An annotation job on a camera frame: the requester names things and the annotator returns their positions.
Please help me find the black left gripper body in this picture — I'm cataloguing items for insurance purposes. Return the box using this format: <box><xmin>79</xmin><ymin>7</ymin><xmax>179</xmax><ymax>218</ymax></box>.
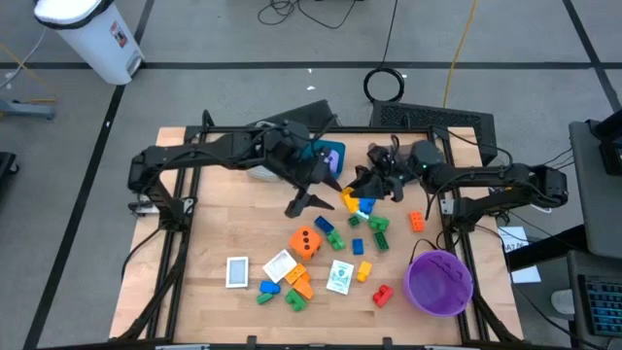
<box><xmin>271</xmin><ymin>140</ymin><xmax>334</xmax><ymax>189</ymax></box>

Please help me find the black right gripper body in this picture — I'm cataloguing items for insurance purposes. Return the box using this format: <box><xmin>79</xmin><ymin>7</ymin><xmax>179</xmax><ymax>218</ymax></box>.
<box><xmin>363</xmin><ymin>162</ymin><xmax>407</xmax><ymax>203</ymax></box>

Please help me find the yellow-orange toy block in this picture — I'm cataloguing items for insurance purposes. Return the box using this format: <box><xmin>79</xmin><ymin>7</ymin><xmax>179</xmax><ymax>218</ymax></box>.
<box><xmin>339</xmin><ymin>186</ymin><xmax>362</xmax><ymax>215</ymax></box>

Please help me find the orange foam die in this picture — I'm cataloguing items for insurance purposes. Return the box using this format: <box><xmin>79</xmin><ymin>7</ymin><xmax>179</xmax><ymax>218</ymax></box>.
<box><xmin>288</xmin><ymin>225</ymin><xmax>324</xmax><ymax>263</ymax></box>

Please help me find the orange-red toy brick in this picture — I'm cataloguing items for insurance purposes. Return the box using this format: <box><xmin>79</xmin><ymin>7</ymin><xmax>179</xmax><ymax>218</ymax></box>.
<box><xmin>408</xmin><ymin>209</ymin><xmax>427</xmax><ymax>233</ymax></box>

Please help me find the dark green brick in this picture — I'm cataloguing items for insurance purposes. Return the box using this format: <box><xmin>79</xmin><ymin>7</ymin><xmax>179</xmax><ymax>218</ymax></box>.
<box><xmin>372</xmin><ymin>230</ymin><xmax>391</xmax><ymax>254</ymax></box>

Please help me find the white playing card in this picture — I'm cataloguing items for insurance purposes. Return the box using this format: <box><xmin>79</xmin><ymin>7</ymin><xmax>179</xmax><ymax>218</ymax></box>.
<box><xmin>261</xmin><ymin>249</ymin><xmax>298</xmax><ymax>285</ymax></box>

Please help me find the dark blue toy brick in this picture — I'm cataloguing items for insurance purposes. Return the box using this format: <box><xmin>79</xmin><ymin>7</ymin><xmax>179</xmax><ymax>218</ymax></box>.
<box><xmin>314</xmin><ymin>214</ymin><xmax>336</xmax><ymax>235</ymax></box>

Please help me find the teal plastic bin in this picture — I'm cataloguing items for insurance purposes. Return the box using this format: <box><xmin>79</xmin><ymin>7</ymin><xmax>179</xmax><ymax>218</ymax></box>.
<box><xmin>296</xmin><ymin>139</ymin><xmax>347</xmax><ymax>182</ymax></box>

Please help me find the light grey plastic bin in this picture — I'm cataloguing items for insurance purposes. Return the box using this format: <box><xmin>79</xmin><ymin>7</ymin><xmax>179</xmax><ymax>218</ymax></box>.
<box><xmin>244</xmin><ymin>162</ymin><xmax>281</xmax><ymax>185</ymax></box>

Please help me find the black flat panel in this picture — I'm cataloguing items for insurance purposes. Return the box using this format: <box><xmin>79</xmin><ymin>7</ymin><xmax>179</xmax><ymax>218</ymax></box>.
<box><xmin>246</xmin><ymin>99</ymin><xmax>340</xmax><ymax>129</ymax></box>

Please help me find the orange studded toy brick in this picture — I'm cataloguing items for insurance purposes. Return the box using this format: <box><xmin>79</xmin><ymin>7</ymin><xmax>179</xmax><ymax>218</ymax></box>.
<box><xmin>284</xmin><ymin>262</ymin><xmax>308</xmax><ymax>286</ymax></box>

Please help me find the black perforated panel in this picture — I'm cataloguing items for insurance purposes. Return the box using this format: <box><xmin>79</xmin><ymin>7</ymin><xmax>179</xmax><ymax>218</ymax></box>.
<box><xmin>368</xmin><ymin>100</ymin><xmax>499</xmax><ymax>166</ymax></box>

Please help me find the teal printed card deck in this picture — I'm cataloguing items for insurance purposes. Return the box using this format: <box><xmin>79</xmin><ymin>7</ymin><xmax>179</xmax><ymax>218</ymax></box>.
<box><xmin>326</xmin><ymin>259</ymin><xmax>355</xmax><ymax>297</ymax></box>

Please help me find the orange toy block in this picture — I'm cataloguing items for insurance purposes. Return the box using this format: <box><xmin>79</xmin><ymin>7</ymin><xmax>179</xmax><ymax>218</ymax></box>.
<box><xmin>292</xmin><ymin>271</ymin><xmax>315</xmax><ymax>300</ymax></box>

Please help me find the white framed card box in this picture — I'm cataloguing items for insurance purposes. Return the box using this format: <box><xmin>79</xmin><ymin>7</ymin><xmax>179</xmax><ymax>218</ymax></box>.
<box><xmin>225</xmin><ymin>256</ymin><xmax>250</xmax><ymax>290</ymax></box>

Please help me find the bright green toy block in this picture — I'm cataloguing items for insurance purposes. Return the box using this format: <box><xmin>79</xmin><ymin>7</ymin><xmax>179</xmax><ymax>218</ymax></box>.
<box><xmin>284</xmin><ymin>289</ymin><xmax>308</xmax><ymax>313</ymax></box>

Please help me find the red toy block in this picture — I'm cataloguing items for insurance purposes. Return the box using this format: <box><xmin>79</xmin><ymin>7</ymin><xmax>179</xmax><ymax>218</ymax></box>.
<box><xmin>371</xmin><ymin>284</ymin><xmax>395</xmax><ymax>309</ymax></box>

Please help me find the white paper sheet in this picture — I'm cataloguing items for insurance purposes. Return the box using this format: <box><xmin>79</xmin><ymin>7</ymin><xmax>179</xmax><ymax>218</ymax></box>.
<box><xmin>497</xmin><ymin>226</ymin><xmax>542</xmax><ymax>285</ymax></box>

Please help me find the white computer mouse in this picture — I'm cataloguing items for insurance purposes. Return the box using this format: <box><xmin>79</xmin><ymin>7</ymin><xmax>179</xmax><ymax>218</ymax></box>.
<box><xmin>550</xmin><ymin>288</ymin><xmax>576</xmax><ymax>316</ymax></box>

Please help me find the black desk device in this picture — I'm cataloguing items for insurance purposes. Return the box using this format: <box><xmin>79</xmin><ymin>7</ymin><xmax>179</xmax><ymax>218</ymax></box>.
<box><xmin>585</xmin><ymin>109</ymin><xmax>622</xmax><ymax>177</ymax></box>

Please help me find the white pedal trash bin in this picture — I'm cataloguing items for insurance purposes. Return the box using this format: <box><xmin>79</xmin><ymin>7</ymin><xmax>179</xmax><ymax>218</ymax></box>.
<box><xmin>33</xmin><ymin>0</ymin><xmax>146</xmax><ymax>87</ymax></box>

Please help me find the black keyboard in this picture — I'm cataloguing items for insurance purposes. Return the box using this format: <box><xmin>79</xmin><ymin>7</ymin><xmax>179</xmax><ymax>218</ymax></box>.
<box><xmin>576</xmin><ymin>272</ymin><xmax>622</xmax><ymax>337</ymax></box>

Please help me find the grey stand foot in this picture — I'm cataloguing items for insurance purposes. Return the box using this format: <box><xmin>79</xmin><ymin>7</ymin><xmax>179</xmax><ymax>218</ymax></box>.
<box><xmin>0</xmin><ymin>98</ymin><xmax>57</xmax><ymax>122</ymax></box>

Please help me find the coiled black cable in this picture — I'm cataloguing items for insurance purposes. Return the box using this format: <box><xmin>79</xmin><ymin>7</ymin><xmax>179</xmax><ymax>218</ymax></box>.
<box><xmin>363</xmin><ymin>0</ymin><xmax>406</xmax><ymax>104</ymax></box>

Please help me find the yellow cable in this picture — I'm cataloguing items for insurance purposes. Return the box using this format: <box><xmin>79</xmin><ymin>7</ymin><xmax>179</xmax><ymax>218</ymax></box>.
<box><xmin>442</xmin><ymin>0</ymin><xmax>481</xmax><ymax>109</ymax></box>

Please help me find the black looped floor cable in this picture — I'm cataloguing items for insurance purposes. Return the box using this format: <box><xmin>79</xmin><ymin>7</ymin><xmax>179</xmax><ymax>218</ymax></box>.
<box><xmin>257</xmin><ymin>0</ymin><xmax>363</xmax><ymax>30</ymax></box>

